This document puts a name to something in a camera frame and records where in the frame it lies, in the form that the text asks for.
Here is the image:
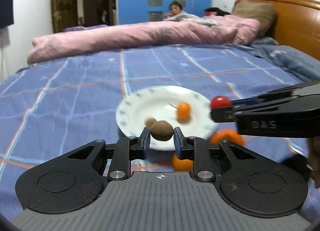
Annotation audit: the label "red cherry tomato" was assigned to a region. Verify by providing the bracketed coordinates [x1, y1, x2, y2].
[210, 95, 232, 109]

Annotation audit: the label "large orange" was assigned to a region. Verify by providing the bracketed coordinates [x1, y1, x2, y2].
[209, 129, 245, 146]

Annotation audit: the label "brown longan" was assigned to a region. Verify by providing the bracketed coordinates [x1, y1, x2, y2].
[145, 118, 157, 128]
[150, 120, 174, 141]

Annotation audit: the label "small tangerine with stem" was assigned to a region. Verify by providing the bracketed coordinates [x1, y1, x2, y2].
[170, 102, 191, 122]

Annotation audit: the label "grey blue blanket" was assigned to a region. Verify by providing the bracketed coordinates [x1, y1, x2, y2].
[246, 37, 320, 82]

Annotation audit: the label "white floral plate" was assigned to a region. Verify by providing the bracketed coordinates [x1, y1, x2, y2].
[116, 86, 217, 139]

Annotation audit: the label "wooden headboard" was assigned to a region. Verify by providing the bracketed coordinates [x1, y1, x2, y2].
[235, 0, 320, 60]

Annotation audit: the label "brown pillow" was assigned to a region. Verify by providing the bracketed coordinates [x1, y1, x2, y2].
[231, 1, 277, 37]

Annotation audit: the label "pink quilt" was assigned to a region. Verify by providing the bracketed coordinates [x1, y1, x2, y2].
[27, 15, 260, 65]

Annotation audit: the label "blue plaid bed sheet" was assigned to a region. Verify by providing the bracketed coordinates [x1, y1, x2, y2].
[0, 43, 320, 221]

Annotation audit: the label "black clothing pile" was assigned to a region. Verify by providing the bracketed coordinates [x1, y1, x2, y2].
[204, 7, 230, 16]

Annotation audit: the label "person lying in bed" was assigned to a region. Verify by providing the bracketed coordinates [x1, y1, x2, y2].
[164, 1, 220, 26]

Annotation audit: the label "purple folded cloth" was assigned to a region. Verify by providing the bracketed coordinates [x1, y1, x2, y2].
[62, 24, 107, 32]

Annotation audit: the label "hanging television cables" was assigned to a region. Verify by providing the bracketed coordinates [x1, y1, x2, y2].
[0, 45, 8, 84]

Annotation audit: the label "black wall television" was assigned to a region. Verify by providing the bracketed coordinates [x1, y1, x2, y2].
[0, 0, 14, 29]

